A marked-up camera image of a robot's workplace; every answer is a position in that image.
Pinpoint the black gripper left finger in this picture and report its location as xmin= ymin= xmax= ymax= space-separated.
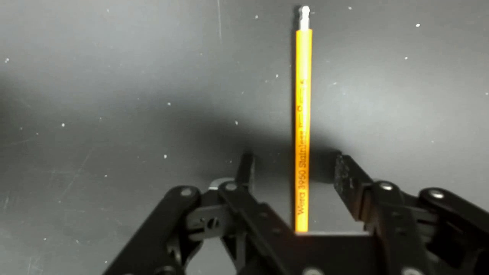
xmin=103 ymin=149 xmax=297 ymax=275

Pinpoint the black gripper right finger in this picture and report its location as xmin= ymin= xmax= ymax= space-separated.
xmin=334 ymin=149 xmax=489 ymax=275

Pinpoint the yellow allen key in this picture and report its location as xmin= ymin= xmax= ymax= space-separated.
xmin=292 ymin=4 xmax=315 ymax=235

